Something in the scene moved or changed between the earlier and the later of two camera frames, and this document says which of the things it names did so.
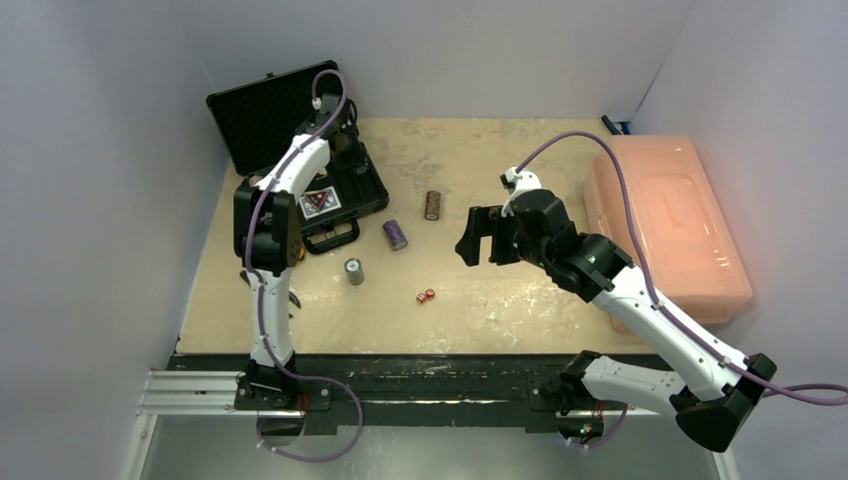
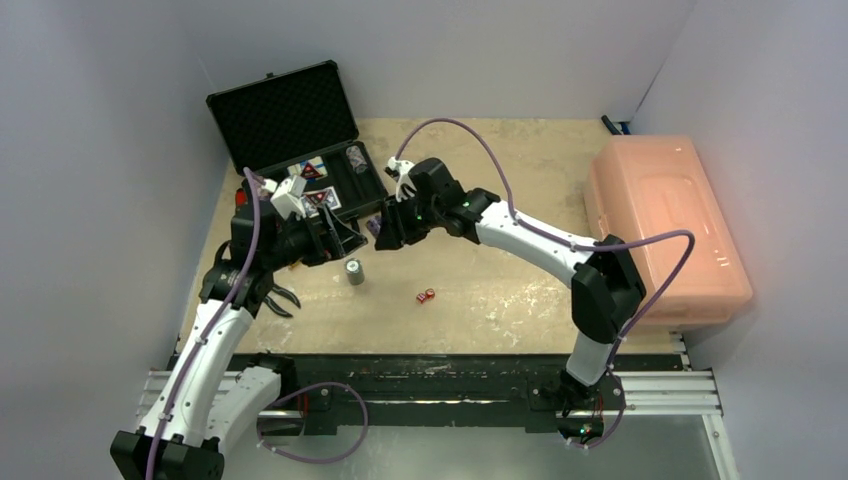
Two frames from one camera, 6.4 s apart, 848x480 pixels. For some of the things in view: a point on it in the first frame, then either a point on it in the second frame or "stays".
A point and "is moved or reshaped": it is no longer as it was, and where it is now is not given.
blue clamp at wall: x=613 y=128 stays
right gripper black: x=495 y=235 to x=398 y=221
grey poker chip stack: x=353 y=268 stays
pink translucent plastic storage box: x=695 y=260 stays
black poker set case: x=257 y=119 stays
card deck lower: x=319 y=201 stays
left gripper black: x=357 y=158 to x=337 y=239
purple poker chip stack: x=395 y=235 is moved or reshaped
